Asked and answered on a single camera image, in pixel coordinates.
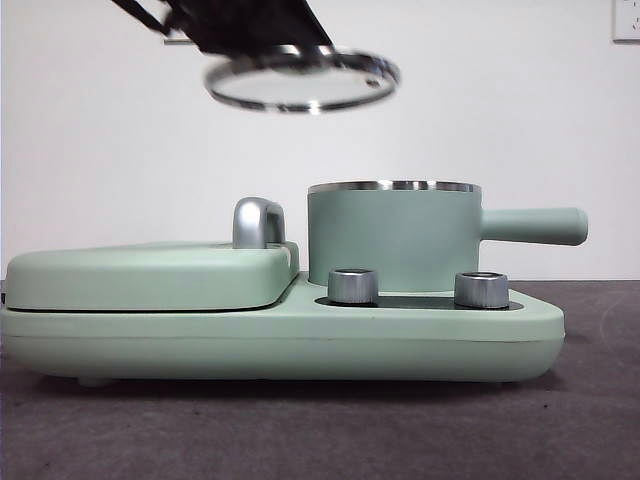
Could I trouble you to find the glass lid with green knob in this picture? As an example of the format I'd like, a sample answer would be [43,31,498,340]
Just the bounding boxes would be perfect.
[203,43,402,116]

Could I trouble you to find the silver control knob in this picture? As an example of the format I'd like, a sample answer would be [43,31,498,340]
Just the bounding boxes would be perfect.
[327,268,380,305]
[453,271,511,309]

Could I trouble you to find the green breakfast machine base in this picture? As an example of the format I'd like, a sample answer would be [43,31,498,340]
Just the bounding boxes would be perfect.
[0,269,567,389]

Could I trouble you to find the green pot with side handle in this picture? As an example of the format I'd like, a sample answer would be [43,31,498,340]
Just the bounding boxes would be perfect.
[306,179,589,294]

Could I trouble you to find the green griddle cover, silver handle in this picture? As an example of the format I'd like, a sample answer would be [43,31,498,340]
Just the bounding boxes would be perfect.
[4,197,302,313]

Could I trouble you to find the white wall socket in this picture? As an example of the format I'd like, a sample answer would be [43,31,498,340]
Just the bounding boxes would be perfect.
[613,0,640,43]

